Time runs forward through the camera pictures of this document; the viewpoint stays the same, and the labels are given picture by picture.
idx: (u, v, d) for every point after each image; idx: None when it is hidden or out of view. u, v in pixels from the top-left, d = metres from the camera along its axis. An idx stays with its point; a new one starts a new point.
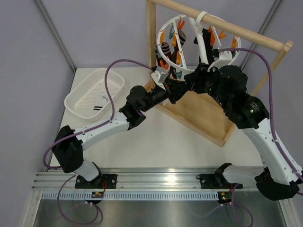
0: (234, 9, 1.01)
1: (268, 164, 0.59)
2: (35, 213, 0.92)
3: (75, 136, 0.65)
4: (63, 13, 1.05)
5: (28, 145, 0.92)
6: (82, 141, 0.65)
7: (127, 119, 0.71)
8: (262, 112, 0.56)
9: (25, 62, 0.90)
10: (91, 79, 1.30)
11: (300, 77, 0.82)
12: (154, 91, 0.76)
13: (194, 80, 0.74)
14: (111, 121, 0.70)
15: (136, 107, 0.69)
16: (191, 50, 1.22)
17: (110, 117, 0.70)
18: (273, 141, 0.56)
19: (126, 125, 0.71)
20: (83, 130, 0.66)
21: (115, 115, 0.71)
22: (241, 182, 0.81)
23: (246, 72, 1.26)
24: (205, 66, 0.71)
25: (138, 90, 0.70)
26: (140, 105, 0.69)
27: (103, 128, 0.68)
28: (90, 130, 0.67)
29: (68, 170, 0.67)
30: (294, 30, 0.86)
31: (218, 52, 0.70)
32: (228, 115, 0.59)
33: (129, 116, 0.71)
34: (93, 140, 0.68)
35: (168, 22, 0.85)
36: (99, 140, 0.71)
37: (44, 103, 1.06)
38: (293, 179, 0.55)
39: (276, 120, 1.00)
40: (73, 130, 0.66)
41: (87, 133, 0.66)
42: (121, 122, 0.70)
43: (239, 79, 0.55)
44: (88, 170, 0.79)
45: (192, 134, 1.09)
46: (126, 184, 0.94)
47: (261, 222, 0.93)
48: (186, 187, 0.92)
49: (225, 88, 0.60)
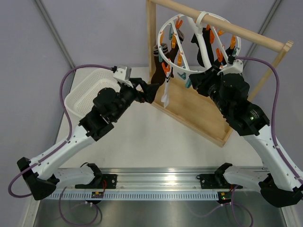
0: (234, 9, 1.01)
1: (270, 170, 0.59)
2: (35, 213, 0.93)
3: (31, 169, 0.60)
4: (63, 13, 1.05)
5: (28, 144, 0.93)
6: (39, 173, 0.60)
7: (86, 133, 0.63)
8: (262, 119, 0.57)
9: (25, 61, 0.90)
10: (92, 79, 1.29)
11: (300, 77, 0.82)
12: (120, 93, 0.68)
13: (200, 80, 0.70)
14: (68, 141, 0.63)
15: (104, 112, 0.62)
16: (191, 50, 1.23)
17: (67, 137, 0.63)
18: (274, 147, 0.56)
19: (90, 139, 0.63)
20: (38, 161, 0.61)
21: (72, 133, 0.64)
22: (241, 184, 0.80)
23: (246, 72, 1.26)
24: (217, 68, 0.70)
25: (107, 91, 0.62)
26: (110, 109, 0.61)
27: (61, 152, 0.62)
28: (46, 159, 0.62)
29: (44, 196, 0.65)
30: (294, 30, 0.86)
31: (233, 59, 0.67)
32: (229, 122, 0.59)
33: (92, 126, 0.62)
34: (54, 167, 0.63)
35: (167, 22, 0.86)
36: (66, 160, 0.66)
37: (44, 103, 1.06)
38: (297, 186, 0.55)
39: (277, 120, 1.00)
40: (29, 162, 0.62)
41: (43, 163, 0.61)
42: (81, 139, 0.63)
43: (242, 88, 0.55)
44: (79, 179, 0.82)
45: (192, 133, 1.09)
46: (126, 184, 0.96)
47: (261, 223, 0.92)
48: (187, 187, 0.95)
49: (227, 96, 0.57)
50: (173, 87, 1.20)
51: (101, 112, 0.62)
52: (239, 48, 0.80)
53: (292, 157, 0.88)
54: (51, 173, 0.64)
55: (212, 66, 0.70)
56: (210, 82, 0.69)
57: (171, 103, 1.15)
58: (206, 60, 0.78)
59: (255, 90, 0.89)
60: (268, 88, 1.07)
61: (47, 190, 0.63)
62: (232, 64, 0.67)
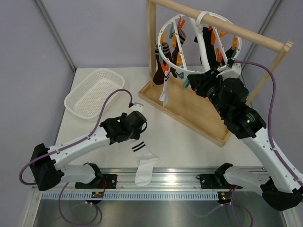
0: (235, 9, 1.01)
1: (269, 172, 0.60)
2: (35, 213, 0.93)
3: (49, 156, 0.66)
4: (62, 13, 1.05)
5: (27, 145, 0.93)
6: (56, 161, 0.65)
7: (106, 135, 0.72)
8: (258, 122, 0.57)
9: (23, 60, 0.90)
10: (91, 79, 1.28)
11: (299, 77, 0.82)
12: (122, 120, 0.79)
13: (200, 82, 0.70)
14: (89, 137, 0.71)
15: (131, 124, 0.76)
16: (191, 50, 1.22)
17: (89, 134, 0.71)
18: (271, 149, 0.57)
19: (105, 139, 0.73)
20: (57, 150, 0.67)
21: (93, 131, 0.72)
22: (243, 185, 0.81)
23: (246, 72, 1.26)
24: (216, 71, 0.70)
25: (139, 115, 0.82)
26: (138, 123, 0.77)
27: (80, 145, 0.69)
28: (65, 149, 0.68)
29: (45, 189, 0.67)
30: (294, 30, 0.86)
31: (232, 62, 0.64)
32: (227, 125, 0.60)
33: (111, 131, 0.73)
34: (68, 159, 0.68)
35: (168, 22, 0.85)
36: (78, 156, 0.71)
37: (43, 104, 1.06)
38: (296, 187, 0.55)
39: (277, 120, 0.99)
40: (48, 149, 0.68)
41: (61, 152, 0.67)
42: (100, 138, 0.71)
43: (241, 93, 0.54)
44: (80, 178, 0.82)
45: (192, 134, 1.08)
46: (126, 184, 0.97)
47: (261, 223, 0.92)
48: (187, 187, 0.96)
49: (227, 100, 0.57)
50: (173, 86, 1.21)
51: (133, 124, 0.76)
52: (239, 50, 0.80)
53: (291, 156, 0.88)
54: (61, 167, 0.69)
55: (211, 69, 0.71)
56: (209, 84, 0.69)
57: (170, 103, 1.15)
58: (204, 60, 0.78)
59: (255, 90, 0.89)
60: (268, 88, 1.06)
61: (53, 182, 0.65)
62: (230, 67, 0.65)
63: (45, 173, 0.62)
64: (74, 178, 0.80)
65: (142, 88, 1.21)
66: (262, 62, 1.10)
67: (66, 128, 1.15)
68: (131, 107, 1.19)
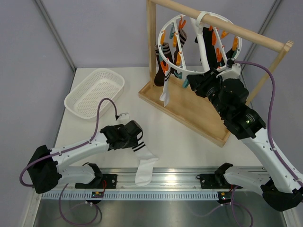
0: (235, 9, 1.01)
1: (269, 172, 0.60)
2: (35, 213, 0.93)
3: (50, 157, 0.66)
4: (62, 13, 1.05)
5: (27, 145, 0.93)
6: (57, 162, 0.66)
7: (106, 141, 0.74)
8: (258, 123, 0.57)
9: (23, 60, 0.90)
10: (91, 79, 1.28)
11: (299, 77, 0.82)
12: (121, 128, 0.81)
13: (199, 82, 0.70)
14: (90, 142, 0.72)
15: (129, 133, 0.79)
16: (191, 50, 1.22)
17: (90, 138, 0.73)
18: (271, 150, 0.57)
19: (105, 145, 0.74)
20: (60, 151, 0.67)
21: (94, 135, 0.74)
22: (243, 185, 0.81)
23: (246, 72, 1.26)
24: (216, 71, 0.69)
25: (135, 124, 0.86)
26: (135, 132, 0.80)
27: (81, 149, 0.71)
28: (67, 152, 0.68)
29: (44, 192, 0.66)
30: (294, 30, 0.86)
31: (232, 63, 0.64)
32: (226, 125, 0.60)
33: (110, 136, 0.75)
34: (69, 161, 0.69)
35: (169, 22, 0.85)
36: (78, 159, 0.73)
37: (44, 104, 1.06)
38: (296, 188, 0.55)
39: (276, 121, 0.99)
40: (50, 150, 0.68)
41: (64, 154, 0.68)
42: (101, 144, 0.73)
43: (241, 94, 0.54)
44: (80, 178, 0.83)
45: (192, 133, 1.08)
46: (126, 184, 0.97)
47: (261, 223, 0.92)
48: (187, 187, 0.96)
49: (227, 100, 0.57)
50: (173, 86, 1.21)
51: (130, 133, 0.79)
52: (239, 51, 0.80)
53: (290, 156, 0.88)
54: (62, 169, 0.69)
55: (211, 69, 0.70)
56: (209, 84, 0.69)
57: (170, 103, 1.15)
58: (204, 60, 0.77)
59: (255, 90, 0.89)
60: (268, 88, 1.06)
61: (52, 183, 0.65)
62: (230, 67, 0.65)
63: (47, 173, 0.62)
64: (75, 178, 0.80)
65: (142, 88, 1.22)
66: (262, 62, 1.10)
67: (66, 128, 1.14)
68: (131, 106, 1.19)
